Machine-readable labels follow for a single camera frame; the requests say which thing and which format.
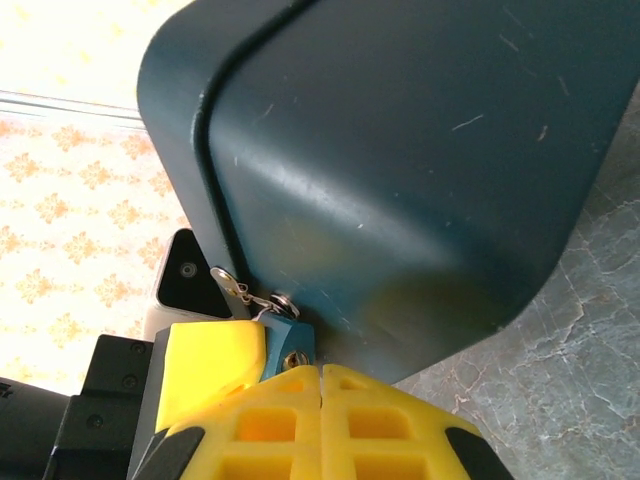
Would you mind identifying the aluminium left frame post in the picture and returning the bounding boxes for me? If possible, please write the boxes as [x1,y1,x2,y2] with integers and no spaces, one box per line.
[0,88,146,132]

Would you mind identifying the small silver keys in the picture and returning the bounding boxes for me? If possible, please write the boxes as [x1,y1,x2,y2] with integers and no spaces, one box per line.
[209,265,302,324]

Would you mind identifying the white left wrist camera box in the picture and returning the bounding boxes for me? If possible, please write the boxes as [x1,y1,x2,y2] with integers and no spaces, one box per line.
[143,228,236,341]

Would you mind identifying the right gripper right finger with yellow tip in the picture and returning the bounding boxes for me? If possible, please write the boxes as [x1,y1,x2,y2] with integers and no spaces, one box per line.
[323,363,516,480]

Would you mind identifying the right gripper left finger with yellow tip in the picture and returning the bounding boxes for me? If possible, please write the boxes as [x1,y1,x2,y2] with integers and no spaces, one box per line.
[127,364,324,480]

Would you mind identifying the blue starry night box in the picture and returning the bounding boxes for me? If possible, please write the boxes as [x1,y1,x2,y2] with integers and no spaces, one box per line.
[136,0,640,389]

